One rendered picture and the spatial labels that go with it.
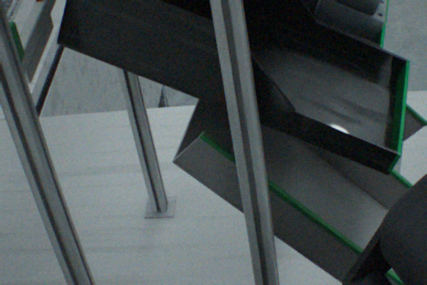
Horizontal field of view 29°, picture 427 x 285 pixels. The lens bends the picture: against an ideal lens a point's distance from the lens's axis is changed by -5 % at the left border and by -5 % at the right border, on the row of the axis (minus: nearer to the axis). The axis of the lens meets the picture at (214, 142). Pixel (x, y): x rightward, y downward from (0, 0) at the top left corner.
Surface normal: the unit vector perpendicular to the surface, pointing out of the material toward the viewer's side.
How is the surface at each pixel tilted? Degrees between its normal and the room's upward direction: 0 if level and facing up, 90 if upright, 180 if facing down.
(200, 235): 0
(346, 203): 45
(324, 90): 25
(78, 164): 0
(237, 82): 90
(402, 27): 0
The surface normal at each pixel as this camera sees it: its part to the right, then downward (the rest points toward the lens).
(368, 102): 0.29, -0.68
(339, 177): 0.59, -0.51
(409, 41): -0.14, -0.77
